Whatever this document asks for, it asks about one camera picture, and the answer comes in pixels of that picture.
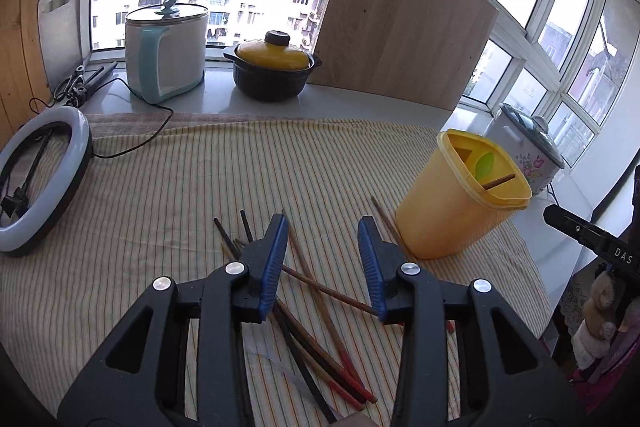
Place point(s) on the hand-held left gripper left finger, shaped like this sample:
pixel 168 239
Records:
pixel 272 257

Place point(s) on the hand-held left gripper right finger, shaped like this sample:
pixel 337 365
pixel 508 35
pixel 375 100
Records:
pixel 370 267

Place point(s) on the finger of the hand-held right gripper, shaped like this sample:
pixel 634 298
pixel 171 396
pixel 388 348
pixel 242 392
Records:
pixel 570 224

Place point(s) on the brown wooden chopstick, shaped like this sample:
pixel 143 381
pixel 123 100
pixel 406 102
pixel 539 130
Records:
pixel 500 181

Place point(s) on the yellow plastic utensil holder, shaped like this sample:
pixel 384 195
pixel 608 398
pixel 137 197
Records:
pixel 440 207

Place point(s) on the pile of chopsticks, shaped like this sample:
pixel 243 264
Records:
pixel 300 349

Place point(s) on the person's right hand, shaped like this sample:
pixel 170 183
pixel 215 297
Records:
pixel 597 307

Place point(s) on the floral white rice cooker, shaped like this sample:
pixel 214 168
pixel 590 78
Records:
pixel 535 167

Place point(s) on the striped table cloth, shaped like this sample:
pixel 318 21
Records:
pixel 250 167

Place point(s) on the green plastic spoon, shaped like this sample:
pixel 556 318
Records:
pixel 484 167

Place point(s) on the brown checked cloth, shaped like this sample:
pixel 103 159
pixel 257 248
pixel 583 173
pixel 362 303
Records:
pixel 210 119

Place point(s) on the dark casserole pot yellow lid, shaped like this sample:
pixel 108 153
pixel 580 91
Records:
pixel 270 82

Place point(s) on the light wooden board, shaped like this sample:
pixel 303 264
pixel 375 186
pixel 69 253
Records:
pixel 400 22

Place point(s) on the black folding stand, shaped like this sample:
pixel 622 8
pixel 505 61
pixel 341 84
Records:
pixel 95 79

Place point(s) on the black scissors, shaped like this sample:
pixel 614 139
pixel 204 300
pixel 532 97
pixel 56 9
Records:
pixel 67 84

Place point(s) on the white cutting board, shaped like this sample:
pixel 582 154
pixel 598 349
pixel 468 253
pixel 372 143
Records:
pixel 62 42

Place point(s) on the wooden plank panel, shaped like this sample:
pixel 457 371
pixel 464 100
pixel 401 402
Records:
pixel 20 57

